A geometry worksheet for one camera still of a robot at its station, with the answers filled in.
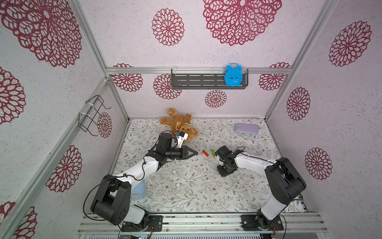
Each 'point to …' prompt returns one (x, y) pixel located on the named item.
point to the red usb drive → (205, 153)
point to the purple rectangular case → (253, 128)
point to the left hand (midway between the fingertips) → (196, 153)
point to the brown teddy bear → (180, 123)
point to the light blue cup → (139, 191)
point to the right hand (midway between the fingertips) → (221, 170)
